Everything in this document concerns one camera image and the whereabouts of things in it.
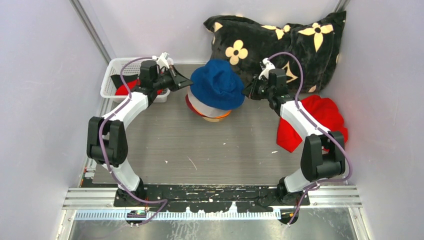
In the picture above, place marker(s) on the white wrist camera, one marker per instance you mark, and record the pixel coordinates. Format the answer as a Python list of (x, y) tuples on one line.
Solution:
[(266, 66), (163, 59)]

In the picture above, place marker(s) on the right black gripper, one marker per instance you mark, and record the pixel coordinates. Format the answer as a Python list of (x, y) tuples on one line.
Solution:
[(251, 91)]

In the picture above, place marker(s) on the wooden hat stand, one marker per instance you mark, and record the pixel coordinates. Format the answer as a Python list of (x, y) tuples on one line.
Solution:
[(215, 119)]

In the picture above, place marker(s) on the orange hat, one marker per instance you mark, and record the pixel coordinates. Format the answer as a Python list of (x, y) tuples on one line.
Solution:
[(215, 113)]

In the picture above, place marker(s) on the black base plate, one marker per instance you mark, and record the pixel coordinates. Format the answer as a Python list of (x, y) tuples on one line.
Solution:
[(212, 198)]

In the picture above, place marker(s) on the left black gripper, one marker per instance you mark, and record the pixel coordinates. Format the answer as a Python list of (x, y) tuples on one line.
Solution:
[(178, 81)]

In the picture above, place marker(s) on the dark red bucket hat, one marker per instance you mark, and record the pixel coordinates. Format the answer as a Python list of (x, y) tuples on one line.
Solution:
[(190, 106)]

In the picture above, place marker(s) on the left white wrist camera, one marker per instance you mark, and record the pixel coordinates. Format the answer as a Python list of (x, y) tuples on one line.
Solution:
[(163, 59)]

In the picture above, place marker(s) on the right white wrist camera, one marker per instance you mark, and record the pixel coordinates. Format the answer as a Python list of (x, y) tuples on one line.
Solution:
[(266, 66)]

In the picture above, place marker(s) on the white plastic basket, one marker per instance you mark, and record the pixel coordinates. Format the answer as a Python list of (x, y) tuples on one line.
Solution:
[(112, 81)]

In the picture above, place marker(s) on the black floral plush pillow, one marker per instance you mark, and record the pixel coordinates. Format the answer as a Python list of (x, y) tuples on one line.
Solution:
[(308, 53)]

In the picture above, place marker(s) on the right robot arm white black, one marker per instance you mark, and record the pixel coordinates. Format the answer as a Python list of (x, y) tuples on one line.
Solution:
[(314, 122)]

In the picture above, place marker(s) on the grey white hat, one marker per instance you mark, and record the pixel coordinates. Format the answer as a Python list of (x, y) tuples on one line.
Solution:
[(198, 105)]

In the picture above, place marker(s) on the red cloth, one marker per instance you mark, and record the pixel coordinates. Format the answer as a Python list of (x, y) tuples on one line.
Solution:
[(324, 110)]

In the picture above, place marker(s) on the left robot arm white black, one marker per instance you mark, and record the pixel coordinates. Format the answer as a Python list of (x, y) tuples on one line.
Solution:
[(106, 136)]

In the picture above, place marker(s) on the aluminium rail frame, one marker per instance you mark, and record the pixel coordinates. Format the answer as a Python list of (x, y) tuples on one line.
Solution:
[(170, 145)]

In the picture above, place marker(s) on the blue hat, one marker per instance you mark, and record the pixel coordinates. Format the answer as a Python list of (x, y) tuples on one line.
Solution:
[(216, 85)]

